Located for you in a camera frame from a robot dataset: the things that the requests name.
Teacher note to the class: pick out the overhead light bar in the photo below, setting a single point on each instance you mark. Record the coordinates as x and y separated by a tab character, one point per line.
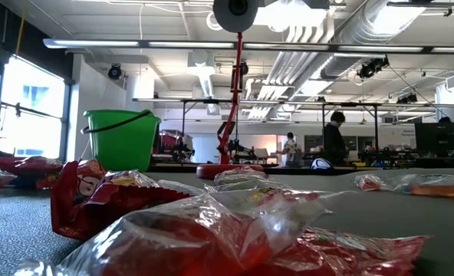
326	47

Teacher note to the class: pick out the clear green candy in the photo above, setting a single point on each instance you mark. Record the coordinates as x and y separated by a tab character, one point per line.
234	180
257	196

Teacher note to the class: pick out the green plastic bucket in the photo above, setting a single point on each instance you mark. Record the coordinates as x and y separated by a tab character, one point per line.
123	149

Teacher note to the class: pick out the red candy packet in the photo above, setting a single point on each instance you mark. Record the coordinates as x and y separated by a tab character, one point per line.
27	166
346	253
50	182
96	207

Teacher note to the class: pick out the white chair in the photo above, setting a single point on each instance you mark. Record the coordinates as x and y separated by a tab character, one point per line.
260	153

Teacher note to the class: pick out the red background machine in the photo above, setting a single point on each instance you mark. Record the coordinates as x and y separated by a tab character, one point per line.
171	142

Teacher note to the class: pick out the black monitor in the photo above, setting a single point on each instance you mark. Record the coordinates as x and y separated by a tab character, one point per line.
439	136

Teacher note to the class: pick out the red desk lamp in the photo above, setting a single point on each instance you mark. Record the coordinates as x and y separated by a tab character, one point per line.
227	19

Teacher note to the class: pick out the person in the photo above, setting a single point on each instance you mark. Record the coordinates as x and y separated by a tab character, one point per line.
334	143
291	151

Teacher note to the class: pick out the silver ventilation duct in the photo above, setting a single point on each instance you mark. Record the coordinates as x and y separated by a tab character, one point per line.
365	27

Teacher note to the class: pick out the white blue ball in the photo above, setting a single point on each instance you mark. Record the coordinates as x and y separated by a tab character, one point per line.
321	164

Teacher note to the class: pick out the black table mat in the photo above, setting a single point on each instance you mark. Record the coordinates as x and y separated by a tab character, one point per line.
384	222

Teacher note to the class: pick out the black hanging camera rig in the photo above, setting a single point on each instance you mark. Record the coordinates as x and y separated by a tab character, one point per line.
372	67

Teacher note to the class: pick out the black round ceiling device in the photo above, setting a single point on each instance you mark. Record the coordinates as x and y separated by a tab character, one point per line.
114	72

